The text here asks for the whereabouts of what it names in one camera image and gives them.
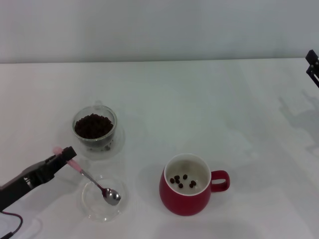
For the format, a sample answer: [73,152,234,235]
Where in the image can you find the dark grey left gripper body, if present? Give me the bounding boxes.
[0,156,57,212]

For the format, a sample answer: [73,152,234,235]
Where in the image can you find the pink-handled metal spoon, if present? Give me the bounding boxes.
[52,146,122,206]

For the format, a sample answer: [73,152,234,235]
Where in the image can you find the scooped coffee beans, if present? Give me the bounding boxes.
[169,174,197,189]

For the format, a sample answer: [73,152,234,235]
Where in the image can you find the red mug white inside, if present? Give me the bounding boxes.
[159,153,231,217]

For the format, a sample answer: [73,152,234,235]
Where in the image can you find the clear double-walled glass cup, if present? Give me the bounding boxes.
[72,100,118,159]

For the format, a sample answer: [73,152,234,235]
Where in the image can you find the pile of coffee beans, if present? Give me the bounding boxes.
[74,113,113,139]

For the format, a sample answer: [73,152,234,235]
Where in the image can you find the clear round glass dish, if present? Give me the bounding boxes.
[81,174,130,223]

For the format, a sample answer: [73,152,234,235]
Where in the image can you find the dark red cable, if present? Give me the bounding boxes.
[0,211,23,239]

